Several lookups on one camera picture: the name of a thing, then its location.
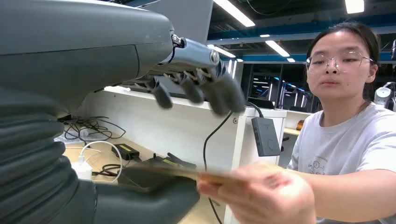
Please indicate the clear eyeglasses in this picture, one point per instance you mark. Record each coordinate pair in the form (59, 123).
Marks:
(352, 60)

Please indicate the ceiling light panel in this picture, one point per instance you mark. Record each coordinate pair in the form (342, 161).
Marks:
(233, 12)
(277, 48)
(221, 51)
(354, 6)

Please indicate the white charger plug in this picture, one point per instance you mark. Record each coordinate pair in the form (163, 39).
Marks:
(82, 170)

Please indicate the black power adapter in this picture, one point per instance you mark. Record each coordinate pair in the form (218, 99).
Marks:
(127, 152)

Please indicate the person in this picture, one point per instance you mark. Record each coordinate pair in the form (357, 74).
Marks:
(346, 145)

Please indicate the black controller with yellow label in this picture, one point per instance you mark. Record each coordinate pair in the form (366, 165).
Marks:
(157, 160)

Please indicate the white grey machine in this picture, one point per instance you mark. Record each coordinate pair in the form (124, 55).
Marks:
(383, 95)

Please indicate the dark grey hub box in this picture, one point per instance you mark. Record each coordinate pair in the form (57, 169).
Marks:
(266, 136)

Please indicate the yellow patterned ID card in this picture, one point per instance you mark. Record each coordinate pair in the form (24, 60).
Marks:
(173, 174)

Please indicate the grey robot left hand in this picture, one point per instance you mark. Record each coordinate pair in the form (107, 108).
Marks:
(77, 46)

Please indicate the white desk partition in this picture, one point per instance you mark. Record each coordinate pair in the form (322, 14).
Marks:
(173, 130)

